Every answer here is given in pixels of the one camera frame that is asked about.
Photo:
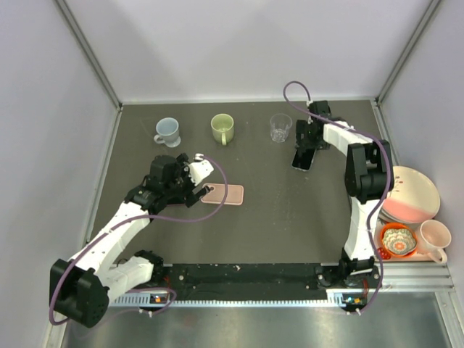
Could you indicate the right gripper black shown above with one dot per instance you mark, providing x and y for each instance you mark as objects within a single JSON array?
[{"x": 301, "y": 128}]

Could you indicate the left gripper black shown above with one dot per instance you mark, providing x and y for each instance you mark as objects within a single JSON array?
[{"x": 190, "y": 197}]

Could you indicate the dark phone blue edge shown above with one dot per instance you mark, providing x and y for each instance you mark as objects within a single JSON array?
[{"x": 303, "y": 159}]

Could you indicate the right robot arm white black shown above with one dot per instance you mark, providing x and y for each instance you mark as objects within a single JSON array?
[{"x": 368, "y": 175}]

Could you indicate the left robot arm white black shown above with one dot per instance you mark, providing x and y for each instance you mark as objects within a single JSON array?
[{"x": 82, "y": 287}]

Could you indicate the clear glass tumbler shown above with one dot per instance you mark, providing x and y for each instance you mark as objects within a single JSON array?
[{"x": 280, "y": 125}]

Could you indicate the light blue footed cup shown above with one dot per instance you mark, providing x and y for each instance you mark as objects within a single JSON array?
[{"x": 167, "y": 132}]

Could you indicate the green mug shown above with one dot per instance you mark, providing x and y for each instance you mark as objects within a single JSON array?
[{"x": 222, "y": 126}]

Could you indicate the pink white plate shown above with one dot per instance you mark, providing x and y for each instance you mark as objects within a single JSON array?
[{"x": 413, "y": 199}]

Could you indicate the orange patterned bowl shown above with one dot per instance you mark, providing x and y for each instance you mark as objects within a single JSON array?
[{"x": 398, "y": 240}]

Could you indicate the white tray with strawberries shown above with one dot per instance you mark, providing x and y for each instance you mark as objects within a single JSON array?
[{"x": 415, "y": 257}]

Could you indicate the pink mug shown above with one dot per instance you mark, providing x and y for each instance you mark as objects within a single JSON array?
[{"x": 433, "y": 238}]

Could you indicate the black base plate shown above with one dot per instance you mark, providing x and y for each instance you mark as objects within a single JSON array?
[{"x": 256, "y": 281}]

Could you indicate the light blue cable duct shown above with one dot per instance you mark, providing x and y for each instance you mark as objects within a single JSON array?
[{"x": 152, "y": 301}]

